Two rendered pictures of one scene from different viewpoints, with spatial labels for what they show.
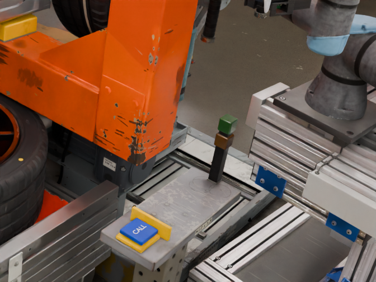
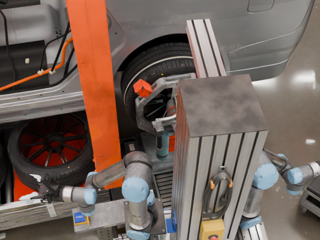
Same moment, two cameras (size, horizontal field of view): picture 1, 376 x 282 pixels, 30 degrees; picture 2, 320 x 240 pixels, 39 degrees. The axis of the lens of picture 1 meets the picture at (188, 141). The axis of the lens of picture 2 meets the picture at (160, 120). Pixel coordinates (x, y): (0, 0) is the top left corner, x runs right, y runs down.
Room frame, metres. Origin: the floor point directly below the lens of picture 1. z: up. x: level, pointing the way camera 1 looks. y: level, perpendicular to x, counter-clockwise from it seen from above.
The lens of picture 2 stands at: (0.85, -1.28, 3.12)
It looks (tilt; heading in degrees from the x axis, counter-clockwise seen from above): 51 degrees down; 49
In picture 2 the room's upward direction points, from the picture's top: 1 degrees clockwise
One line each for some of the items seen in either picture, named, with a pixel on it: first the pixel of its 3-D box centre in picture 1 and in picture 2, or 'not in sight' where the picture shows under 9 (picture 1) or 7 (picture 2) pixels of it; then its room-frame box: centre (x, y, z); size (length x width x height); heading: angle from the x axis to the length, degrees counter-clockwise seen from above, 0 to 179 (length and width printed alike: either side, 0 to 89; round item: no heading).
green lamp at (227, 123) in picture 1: (227, 124); not in sight; (1.69, -0.10, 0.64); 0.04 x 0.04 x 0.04; 62
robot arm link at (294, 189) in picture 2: not in sight; (293, 182); (2.20, -0.81, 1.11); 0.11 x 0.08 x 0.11; 70
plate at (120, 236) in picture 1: (137, 236); (80, 218); (1.36, 0.07, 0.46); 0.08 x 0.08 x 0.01; 62
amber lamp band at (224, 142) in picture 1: (224, 139); not in sight; (1.69, -0.10, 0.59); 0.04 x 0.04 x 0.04; 62
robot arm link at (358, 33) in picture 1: (356, 44); (144, 203); (1.57, -0.34, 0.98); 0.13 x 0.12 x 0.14; 41
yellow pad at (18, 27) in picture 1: (5, 21); not in sight; (1.91, 0.60, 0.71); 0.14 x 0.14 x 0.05; 62
